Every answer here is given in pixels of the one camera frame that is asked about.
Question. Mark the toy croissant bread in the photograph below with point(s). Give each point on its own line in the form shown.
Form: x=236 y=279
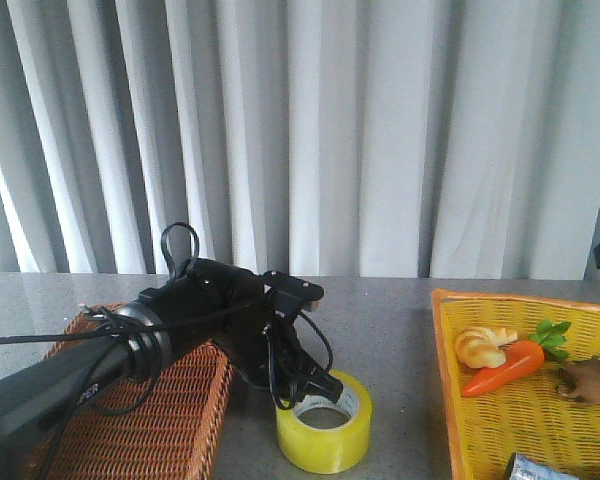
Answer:
x=480 y=347

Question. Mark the brown toy mushroom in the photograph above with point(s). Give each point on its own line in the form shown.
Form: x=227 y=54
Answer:
x=580 y=381

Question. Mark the yellow tape roll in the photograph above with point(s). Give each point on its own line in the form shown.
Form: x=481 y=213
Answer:
x=328 y=450

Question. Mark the grey pleated curtain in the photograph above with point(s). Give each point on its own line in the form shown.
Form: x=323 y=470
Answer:
x=440 y=139

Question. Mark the toy orange carrot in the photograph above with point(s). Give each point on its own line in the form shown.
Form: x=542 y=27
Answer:
x=524 y=358

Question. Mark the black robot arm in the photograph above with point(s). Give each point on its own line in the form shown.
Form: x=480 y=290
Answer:
x=126 y=345

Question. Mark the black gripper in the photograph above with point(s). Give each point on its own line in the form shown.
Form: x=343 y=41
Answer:
x=249 y=317

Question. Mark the yellow wicker basket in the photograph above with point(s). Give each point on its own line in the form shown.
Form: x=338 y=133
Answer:
x=526 y=416

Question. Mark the silver foil packet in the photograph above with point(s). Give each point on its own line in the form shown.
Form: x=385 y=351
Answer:
x=519 y=467

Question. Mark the brown wicker basket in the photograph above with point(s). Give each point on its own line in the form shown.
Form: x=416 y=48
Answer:
x=174 y=434

